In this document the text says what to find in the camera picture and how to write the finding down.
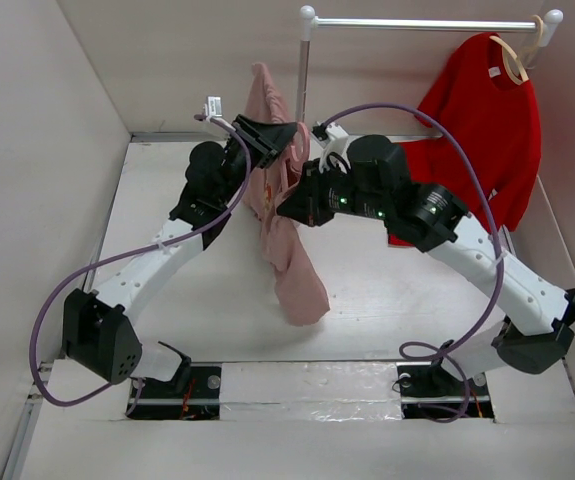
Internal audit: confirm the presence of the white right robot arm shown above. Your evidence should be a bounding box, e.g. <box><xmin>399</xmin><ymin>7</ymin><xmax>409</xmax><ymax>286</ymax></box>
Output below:
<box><xmin>277</xmin><ymin>135</ymin><xmax>575</xmax><ymax>393</ymax></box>

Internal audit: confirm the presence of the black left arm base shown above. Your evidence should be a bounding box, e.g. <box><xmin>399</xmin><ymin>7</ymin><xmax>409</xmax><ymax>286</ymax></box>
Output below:
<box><xmin>126</xmin><ymin>363</ymin><xmax>222</xmax><ymax>421</ymax></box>

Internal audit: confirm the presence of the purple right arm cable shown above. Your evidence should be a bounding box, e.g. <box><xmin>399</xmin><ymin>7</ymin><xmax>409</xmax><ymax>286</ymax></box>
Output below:
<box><xmin>322</xmin><ymin>102</ymin><xmax>507</xmax><ymax>424</ymax></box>

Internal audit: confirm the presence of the beige wooden hanger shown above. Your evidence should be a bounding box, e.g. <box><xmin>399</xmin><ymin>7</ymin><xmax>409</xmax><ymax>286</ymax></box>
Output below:
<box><xmin>489</xmin><ymin>15</ymin><xmax>546</xmax><ymax>85</ymax></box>

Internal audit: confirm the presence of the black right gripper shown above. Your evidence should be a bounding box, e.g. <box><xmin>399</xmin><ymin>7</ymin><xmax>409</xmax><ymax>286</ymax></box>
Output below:
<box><xmin>276</xmin><ymin>157</ymin><xmax>388</xmax><ymax>227</ymax></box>

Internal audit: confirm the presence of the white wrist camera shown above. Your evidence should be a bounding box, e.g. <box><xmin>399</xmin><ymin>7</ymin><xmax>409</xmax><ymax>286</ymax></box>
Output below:
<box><xmin>311</xmin><ymin>122</ymin><xmax>349</xmax><ymax>173</ymax></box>
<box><xmin>195</xmin><ymin>96</ymin><xmax>227</xmax><ymax>138</ymax></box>

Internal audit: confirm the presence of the pink plastic hanger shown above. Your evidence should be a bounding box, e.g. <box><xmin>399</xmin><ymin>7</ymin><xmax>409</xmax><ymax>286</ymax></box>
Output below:
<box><xmin>287</xmin><ymin>122</ymin><xmax>311</xmax><ymax>172</ymax></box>

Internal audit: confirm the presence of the red t-shirt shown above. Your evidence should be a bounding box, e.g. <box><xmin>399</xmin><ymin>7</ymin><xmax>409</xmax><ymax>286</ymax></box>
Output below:
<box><xmin>403</xmin><ymin>33</ymin><xmax>541</xmax><ymax>231</ymax></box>

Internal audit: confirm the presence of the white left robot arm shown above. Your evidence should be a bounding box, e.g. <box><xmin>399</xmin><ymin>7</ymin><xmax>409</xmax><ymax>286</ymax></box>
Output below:
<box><xmin>63</xmin><ymin>115</ymin><xmax>298</xmax><ymax>397</ymax></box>

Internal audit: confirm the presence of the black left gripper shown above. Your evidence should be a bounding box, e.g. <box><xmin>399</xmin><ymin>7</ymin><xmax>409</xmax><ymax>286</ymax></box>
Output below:
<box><xmin>216</xmin><ymin>116</ymin><xmax>296</xmax><ymax>206</ymax></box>

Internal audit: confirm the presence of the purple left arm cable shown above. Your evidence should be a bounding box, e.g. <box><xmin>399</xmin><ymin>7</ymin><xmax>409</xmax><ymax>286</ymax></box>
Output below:
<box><xmin>29</xmin><ymin>113</ymin><xmax>253</xmax><ymax>419</ymax></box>

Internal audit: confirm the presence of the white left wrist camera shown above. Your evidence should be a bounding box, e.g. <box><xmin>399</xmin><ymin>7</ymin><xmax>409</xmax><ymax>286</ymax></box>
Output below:
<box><xmin>195</xmin><ymin>96</ymin><xmax>227</xmax><ymax>138</ymax></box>

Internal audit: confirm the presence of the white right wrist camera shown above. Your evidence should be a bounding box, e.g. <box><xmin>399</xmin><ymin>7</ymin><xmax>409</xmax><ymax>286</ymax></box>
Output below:
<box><xmin>311</xmin><ymin>122</ymin><xmax>349</xmax><ymax>173</ymax></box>

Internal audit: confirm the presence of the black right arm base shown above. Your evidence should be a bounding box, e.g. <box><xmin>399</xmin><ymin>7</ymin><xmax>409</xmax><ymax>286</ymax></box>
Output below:
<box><xmin>391</xmin><ymin>340</ymin><xmax>494</xmax><ymax>424</ymax></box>

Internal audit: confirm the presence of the silver clothes rack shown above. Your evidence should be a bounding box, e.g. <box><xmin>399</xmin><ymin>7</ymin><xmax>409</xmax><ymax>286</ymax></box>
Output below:
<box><xmin>296</xmin><ymin>5</ymin><xmax>564</xmax><ymax>121</ymax></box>

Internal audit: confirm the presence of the pink t-shirt with print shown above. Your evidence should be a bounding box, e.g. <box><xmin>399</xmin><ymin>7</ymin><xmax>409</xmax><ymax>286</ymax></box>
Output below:
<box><xmin>243</xmin><ymin>62</ymin><xmax>330</xmax><ymax>327</ymax></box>

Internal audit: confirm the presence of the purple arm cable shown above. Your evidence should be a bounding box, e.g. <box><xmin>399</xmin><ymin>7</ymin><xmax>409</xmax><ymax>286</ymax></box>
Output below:
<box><xmin>29</xmin><ymin>113</ymin><xmax>253</xmax><ymax>419</ymax></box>
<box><xmin>322</xmin><ymin>102</ymin><xmax>507</xmax><ymax>424</ymax></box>

